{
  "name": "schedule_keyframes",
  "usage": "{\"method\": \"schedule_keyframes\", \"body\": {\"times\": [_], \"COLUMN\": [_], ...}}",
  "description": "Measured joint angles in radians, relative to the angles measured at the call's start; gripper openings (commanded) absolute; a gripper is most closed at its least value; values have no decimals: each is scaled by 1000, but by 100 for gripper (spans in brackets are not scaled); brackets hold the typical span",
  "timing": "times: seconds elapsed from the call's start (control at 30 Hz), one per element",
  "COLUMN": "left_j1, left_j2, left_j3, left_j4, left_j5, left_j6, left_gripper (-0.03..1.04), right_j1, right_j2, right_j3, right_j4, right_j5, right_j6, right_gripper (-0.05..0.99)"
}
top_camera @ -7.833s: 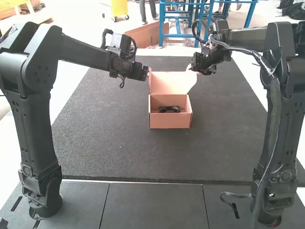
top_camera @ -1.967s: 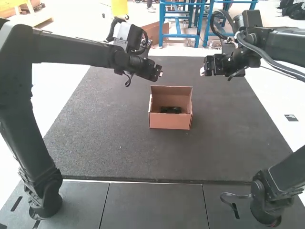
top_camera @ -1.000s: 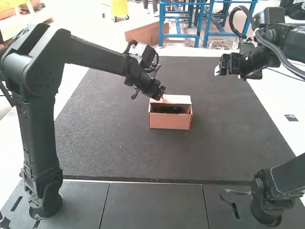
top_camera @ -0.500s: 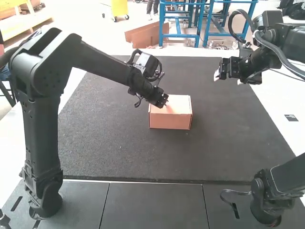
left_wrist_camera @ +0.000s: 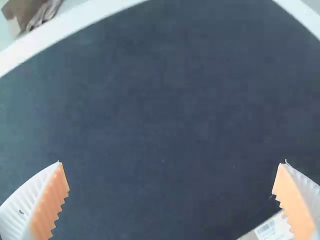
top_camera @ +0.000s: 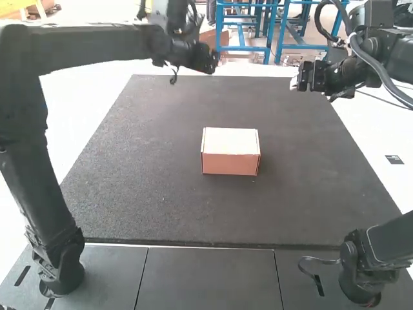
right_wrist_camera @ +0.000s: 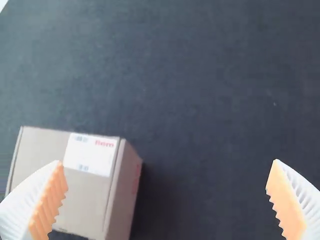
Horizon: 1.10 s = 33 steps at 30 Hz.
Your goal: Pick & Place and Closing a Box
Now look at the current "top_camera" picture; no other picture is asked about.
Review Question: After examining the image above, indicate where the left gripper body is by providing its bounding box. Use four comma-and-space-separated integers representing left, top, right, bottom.
189, 42, 220, 76

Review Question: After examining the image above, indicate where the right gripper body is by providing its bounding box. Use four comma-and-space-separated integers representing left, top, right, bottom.
296, 59, 328, 94

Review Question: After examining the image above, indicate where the cardboard box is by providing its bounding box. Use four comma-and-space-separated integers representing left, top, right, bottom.
200, 126, 261, 177

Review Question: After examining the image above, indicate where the black mat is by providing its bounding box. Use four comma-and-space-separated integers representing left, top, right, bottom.
59, 74, 403, 249

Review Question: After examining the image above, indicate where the dark base panel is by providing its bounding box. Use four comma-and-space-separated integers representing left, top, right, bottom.
0, 243, 150, 310
134, 246, 285, 310
273, 248, 413, 310

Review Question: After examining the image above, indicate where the black cable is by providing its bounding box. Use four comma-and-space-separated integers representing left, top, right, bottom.
347, 31, 413, 111
168, 63, 181, 86
314, 0, 345, 48

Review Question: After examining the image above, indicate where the blue metal frame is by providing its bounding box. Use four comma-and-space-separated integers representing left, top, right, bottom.
274, 0, 351, 65
215, 0, 272, 65

